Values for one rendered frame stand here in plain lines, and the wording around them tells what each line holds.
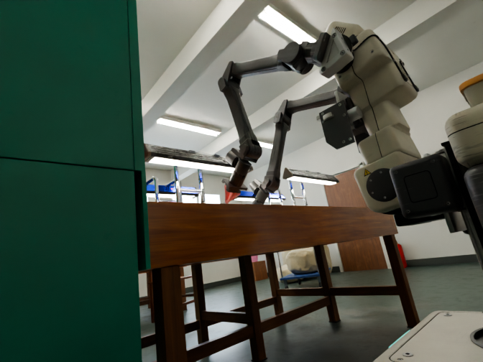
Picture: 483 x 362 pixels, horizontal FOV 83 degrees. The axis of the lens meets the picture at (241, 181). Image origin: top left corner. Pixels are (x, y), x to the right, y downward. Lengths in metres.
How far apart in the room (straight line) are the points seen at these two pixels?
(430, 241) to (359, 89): 4.88
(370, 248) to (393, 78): 5.23
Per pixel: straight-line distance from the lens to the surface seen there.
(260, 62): 1.22
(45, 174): 0.74
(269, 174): 1.41
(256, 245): 1.03
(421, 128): 5.97
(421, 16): 3.98
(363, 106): 1.07
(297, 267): 4.41
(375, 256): 6.09
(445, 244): 5.76
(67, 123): 0.80
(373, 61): 1.05
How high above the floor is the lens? 0.57
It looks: 16 degrees up
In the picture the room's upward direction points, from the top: 9 degrees counter-clockwise
